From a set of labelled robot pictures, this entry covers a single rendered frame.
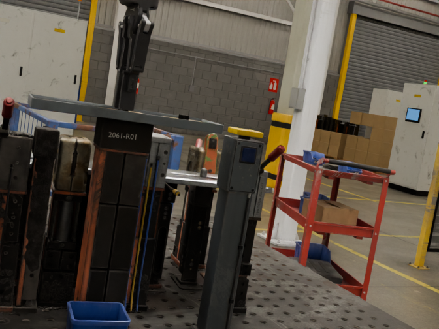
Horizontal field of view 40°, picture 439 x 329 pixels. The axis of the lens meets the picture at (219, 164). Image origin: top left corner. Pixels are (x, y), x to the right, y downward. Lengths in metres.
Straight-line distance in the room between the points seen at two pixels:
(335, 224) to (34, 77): 6.66
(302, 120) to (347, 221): 1.89
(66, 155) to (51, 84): 8.23
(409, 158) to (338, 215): 8.11
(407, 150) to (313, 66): 6.53
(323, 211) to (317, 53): 2.17
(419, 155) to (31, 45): 6.85
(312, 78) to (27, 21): 5.20
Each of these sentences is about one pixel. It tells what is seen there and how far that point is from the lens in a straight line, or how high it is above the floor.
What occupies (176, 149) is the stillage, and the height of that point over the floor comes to 0.86.
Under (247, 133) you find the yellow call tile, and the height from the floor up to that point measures 1.15.
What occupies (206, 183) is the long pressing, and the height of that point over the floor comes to 1.00.
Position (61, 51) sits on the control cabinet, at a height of 1.49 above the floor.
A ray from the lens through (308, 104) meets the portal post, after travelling 5.44.
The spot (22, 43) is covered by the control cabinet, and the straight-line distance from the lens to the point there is 9.48.
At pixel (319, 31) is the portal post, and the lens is 5.48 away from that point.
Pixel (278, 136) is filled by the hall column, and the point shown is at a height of 0.79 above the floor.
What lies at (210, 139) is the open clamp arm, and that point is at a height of 1.09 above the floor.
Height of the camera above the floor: 1.22
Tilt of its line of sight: 6 degrees down
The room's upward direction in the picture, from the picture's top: 9 degrees clockwise
